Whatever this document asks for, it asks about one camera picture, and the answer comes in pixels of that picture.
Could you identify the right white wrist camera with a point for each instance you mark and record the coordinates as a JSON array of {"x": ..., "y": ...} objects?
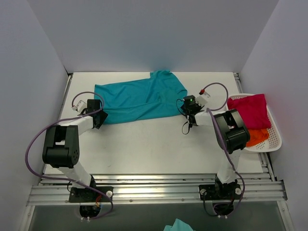
[{"x": 203, "y": 98}]

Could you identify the light teal cloth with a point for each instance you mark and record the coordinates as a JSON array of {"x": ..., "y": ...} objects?
[{"x": 178, "y": 225}]

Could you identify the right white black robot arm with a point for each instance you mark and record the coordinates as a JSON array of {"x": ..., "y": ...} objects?
[{"x": 231, "y": 133}]

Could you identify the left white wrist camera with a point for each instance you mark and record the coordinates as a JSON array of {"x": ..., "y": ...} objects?
[{"x": 79, "y": 107}]

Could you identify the orange t shirt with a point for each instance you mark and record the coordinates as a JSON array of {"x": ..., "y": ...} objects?
[{"x": 257, "y": 136}]

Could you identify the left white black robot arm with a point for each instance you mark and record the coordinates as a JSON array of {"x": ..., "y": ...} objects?
[{"x": 61, "y": 146}]

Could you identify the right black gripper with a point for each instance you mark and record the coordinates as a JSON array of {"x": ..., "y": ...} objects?
[{"x": 188, "y": 109}]

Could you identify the magenta t shirt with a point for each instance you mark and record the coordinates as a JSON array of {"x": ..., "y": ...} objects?
[{"x": 253, "y": 111}]

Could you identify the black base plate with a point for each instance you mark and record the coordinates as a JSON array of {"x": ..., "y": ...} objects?
[
  {"x": 209, "y": 192},
  {"x": 79, "y": 195}
]

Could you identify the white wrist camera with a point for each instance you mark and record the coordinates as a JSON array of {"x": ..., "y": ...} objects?
[
  {"x": 203, "y": 98},
  {"x": 79, "y": 107}
]

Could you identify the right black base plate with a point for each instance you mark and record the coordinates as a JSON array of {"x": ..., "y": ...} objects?
[{"x": 209, "y": 192}]

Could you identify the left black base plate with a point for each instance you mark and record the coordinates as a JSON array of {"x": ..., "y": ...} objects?
[{"x": 79, "y": 195}]

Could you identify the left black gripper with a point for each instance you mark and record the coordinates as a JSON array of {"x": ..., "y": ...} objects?
[{"x": 101, "y": 118}]

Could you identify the teal t shirt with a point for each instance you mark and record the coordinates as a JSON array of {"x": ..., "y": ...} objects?
[{"x": 150, "y": 98}]

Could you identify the white plastic basket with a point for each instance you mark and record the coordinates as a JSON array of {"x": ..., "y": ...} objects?
[{"x": 274, "y": 141}]

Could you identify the aluminium rail frame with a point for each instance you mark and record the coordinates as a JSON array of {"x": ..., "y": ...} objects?
[{"x": 151, "y": 162}]

